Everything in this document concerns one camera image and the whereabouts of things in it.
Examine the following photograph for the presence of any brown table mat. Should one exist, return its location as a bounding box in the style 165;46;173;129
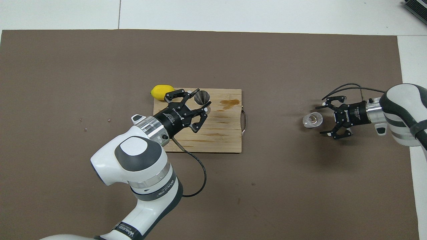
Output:
0;29;420;240

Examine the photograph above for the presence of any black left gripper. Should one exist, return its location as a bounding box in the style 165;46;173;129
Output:
153;88;212;139

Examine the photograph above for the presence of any yellow lemon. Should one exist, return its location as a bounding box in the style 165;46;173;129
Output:
150;85;174;101

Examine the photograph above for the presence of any bamboo cutting board with handle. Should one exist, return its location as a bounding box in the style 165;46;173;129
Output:
151;88;248;153

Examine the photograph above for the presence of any steel double jigger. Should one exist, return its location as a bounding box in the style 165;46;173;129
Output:
194;89;210;106

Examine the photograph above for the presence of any small clear glass cup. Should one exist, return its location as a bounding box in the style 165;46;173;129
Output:
303;112;323;128

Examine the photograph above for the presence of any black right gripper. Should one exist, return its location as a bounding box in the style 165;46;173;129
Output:
315;95;371;140

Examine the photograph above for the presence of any grey ribbed device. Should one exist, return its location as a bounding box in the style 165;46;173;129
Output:
402;0;427;17

